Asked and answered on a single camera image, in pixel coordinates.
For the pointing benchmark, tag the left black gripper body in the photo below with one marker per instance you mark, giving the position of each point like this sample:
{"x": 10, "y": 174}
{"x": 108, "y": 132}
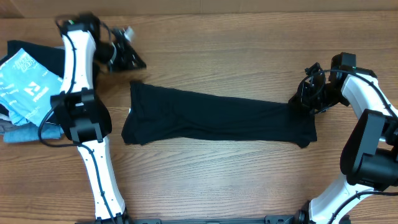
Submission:
{"x": 121, "y": 60}

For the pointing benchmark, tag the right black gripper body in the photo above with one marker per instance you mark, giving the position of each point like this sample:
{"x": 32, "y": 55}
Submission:
{"x": 319, "y": 96}

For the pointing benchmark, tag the black t-shirt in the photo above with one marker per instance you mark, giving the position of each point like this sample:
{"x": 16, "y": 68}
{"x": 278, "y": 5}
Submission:
{"x": 159, "y": 113}

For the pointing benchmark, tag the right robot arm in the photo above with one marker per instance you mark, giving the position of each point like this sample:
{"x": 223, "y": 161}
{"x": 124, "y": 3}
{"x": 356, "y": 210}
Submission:
{"x": 368, "y": 161}

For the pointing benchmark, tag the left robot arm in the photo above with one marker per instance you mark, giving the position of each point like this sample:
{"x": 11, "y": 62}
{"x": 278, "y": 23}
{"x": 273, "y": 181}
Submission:
{"x": 84, "y": 118}

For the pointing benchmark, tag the folded black shirt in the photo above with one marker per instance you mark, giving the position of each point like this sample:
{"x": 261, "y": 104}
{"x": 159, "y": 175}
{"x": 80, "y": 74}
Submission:
{"x": 51, "y": 58}

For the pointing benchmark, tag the folded light blue printed shirt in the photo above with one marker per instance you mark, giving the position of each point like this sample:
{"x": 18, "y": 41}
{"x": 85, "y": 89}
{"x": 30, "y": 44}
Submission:
{"x": 26, "y": 88}

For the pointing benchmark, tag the folded blue heather shirt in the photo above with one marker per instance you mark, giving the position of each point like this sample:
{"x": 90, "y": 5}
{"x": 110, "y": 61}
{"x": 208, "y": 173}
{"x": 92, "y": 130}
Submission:
{"x": 29, "y": 132}

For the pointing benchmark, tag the folded white grey garment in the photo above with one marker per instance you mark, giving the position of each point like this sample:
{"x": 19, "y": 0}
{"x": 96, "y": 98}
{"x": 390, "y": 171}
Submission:
{"x": 6, "y": 125}

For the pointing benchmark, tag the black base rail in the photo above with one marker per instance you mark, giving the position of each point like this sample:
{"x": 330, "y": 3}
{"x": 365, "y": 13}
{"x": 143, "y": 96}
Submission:
{"x": 211, "y": 221}

